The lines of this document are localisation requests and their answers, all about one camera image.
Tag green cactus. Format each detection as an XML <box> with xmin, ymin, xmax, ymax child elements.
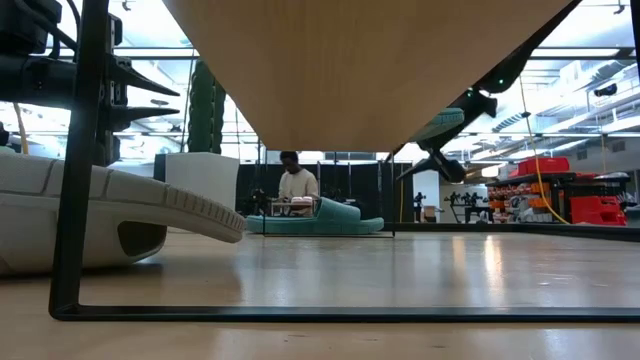
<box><xmin>187</xmin><ymin>57</ymin><xmax>227</xmax><ymax>155</ymax></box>

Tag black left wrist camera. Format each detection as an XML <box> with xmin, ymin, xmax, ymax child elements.
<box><xmin>0</xmin><ymin>0</ymin><xmax>65</xmax><ymax>55</ymax></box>

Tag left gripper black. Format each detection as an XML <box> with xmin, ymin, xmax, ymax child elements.
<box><xmin>0</xmin><ymin>12</ymin><xmax>181</xmax><ymax>167</ymax></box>

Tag grey slide sandal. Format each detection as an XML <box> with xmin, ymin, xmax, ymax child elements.
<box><xmin>0</xmin><ymin>149</ymin><xmax>247</xmax><ymax>277</ymax></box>

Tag yellow cable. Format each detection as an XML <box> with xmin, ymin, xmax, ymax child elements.
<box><xmin>517</xmin><ymin>74</ymin><xmax>572</xmax><ymax>225</ymax></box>
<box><xmin>12</xmin><ymin>102</ymin><xmax>30</xmax><ymax>155</ymax></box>

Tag black partition screen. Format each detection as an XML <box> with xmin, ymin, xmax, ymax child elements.
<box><xmin>234</xmin><ymin>162</ymin><xmax>416</xmax><ymax>225</ymax></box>

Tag teal slide sandal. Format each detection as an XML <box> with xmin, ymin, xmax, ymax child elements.
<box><xmin>408</xmin><ymin>107</ymin><xmax>466</xmax><ymax>145</ymax></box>
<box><xmin>245</xmin><ymin>196</ymin><xmax>386</xmax><ymax>237</ymax></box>

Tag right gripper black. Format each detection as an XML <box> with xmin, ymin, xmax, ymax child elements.
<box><xmin>396</xmin><ymin>88</ymin><xmax>500</xmax><ymax>185</ymax></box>

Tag black table frame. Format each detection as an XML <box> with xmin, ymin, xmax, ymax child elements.
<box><xmin>382</xmin><ymin>221</ymin><xmax>640</xmax><ymax>243</ymax></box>

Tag red storage bin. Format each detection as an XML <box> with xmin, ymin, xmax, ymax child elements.
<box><xmin>569</xmin><ymin>194</ymin><xmax>629</xmax><ymax>227</ymax></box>

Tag wooden shelf with black frame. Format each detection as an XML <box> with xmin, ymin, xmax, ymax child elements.
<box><xmin>48</xmin><ymin>0</ymin><xmax>640</xmax><ymax>324</ymax></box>

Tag person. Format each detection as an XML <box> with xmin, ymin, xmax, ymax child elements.
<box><xmin>276</xmin><ymin>150</ymin><xmax>321</xmax><ymax>217</ymax></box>

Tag red plastic crate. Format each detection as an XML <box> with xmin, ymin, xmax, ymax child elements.
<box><xmin>514</xmin><ymin>156</ymin><xmax>571</xmax><ymax>176</ymax></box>

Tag white hexagonal plant pot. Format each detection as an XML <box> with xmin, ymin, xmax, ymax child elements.
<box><xmin>153</xmin><ymin>152</ymin><xmax>241</xmax><ymax>212</ymax></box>

